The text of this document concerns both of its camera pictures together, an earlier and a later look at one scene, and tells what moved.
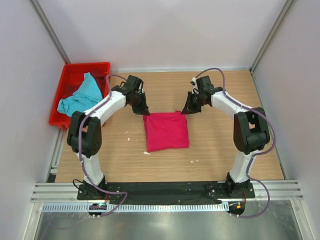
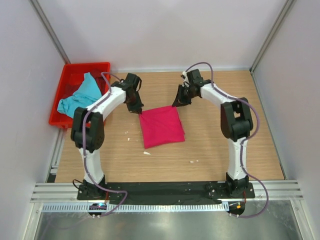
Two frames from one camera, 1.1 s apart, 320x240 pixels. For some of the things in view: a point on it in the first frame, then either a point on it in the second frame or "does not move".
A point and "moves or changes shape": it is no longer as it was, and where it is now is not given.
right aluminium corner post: (283, 14) does not move
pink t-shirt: (166, 130) moves or changes shape
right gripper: (189, 108) → (180, 101)
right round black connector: (236, 207) does not move
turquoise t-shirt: (83, 99) does not move
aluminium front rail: (69, 192) does not move
